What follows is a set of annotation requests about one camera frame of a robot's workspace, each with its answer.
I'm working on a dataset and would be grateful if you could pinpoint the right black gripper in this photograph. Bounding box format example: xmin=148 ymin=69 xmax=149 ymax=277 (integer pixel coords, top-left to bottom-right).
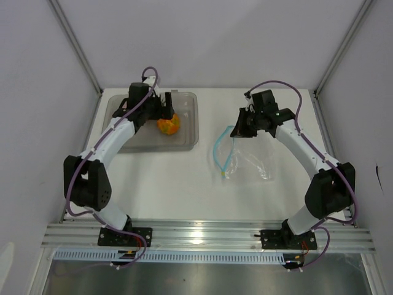
xmin=230 ymin=108 xmax=263 ymax=139

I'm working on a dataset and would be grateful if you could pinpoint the orange toy pineapple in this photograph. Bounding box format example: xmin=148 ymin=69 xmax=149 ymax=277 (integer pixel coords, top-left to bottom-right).
xmin=157 ymin=114 xmax=181 ymax=135

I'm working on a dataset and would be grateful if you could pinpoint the clear zip top bag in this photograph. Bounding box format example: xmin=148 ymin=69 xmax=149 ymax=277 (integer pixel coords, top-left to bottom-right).
xmin=212 ymin=125 xmax=275 ymax=185

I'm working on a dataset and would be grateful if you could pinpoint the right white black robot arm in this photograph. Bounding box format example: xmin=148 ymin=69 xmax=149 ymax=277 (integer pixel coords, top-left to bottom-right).
xmin=230 ymin=90 xmax=356 ymax=248

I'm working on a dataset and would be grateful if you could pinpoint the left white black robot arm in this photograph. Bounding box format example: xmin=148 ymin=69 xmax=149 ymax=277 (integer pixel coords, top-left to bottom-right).
xmin=63 ymin=82 xmax=174 ymax=246

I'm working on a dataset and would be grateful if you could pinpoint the clear grey plastic bin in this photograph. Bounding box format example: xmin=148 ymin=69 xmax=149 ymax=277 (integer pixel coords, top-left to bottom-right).
xmin=120 ymin=90 xmax=199 ymax=153

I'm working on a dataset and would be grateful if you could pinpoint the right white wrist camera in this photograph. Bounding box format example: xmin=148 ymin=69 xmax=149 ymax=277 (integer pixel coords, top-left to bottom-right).
xmin=244 ymin=92 xmax=255 ymax=112

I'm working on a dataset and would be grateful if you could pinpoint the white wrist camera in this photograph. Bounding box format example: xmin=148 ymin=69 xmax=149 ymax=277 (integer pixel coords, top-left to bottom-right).
xmin=142 ymin=76 xmax=161 ymax=94
xmin=244 ymin=92 xmax=255 ymax=112

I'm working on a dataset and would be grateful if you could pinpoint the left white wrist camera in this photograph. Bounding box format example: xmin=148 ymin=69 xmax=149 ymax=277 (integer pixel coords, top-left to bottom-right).
xmin=142 ymin=76 xmax=161 ymax=94

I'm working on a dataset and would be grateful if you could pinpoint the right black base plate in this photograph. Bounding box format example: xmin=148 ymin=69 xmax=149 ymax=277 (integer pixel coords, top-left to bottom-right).
xmin=254 ymin=229 xmax=317 ymax=250

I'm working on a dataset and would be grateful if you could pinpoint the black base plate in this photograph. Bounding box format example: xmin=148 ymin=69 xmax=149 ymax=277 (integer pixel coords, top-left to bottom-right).
xmin=97 ymin=227 xmax=153 ymax=247
xmin=254 ymin=229 xmax=317 ymax=250

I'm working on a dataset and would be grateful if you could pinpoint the left aluminium frame post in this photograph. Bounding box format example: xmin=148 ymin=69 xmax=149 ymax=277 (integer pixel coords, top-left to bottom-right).
xmin=47 ymin=0 xmax=103 ymax=96

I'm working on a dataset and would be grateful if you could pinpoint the aluminium frame post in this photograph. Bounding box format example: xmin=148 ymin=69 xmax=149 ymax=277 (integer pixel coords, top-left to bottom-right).
xmin=313 ymin=0 xmax=376 ymax=99
xmin=47 ymin=0 xmax=103 ymax=96

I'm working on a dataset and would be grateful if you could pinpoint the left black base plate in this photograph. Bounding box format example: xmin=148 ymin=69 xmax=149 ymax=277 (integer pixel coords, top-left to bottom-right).
xmin=97 ymin=227 xmax=153 ymax=247

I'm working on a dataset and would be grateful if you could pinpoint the aluminium mounting rail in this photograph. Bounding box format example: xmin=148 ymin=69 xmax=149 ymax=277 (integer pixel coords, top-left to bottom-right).
xmin=41 ymin=218 xmax=376 ymax=254

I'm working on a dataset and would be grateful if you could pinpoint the slotted white cable duct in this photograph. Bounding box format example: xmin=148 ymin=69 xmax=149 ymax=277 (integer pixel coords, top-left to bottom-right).
xmin=53 ymin=249 xmax=285 ymax=265

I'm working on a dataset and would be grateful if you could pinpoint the right aluminium frame post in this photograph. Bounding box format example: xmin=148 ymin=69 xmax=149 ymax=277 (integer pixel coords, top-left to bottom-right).
xmin=313 ymin=0 xmax=376 ymax=99

